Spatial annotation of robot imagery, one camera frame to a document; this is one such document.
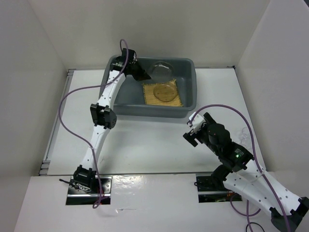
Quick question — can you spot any clear plastic cup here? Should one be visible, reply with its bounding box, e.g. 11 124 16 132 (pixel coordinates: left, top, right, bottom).
236 127 252 147

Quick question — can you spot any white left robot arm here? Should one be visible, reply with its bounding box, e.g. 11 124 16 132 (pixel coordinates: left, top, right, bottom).
73 48 151 193

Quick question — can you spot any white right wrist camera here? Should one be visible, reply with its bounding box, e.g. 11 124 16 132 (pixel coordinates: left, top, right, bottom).
187 112 206 133

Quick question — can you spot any clear glass oval dish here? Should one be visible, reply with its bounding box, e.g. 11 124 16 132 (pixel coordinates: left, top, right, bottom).
153 84 178 102
147 61 174 83

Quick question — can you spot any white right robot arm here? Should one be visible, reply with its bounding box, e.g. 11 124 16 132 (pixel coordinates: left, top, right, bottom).
183 113 309 232

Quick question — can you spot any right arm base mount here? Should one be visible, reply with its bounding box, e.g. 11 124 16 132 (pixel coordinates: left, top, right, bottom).
194 173 242 203

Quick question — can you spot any grey plastic bin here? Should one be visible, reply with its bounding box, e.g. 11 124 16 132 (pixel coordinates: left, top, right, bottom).
113 57 197 118

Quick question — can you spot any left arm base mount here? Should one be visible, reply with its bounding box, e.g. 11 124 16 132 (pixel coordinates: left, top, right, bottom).
59 177 112 205

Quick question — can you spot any black cable loop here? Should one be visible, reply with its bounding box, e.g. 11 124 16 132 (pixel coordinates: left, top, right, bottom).
245 221 266 232

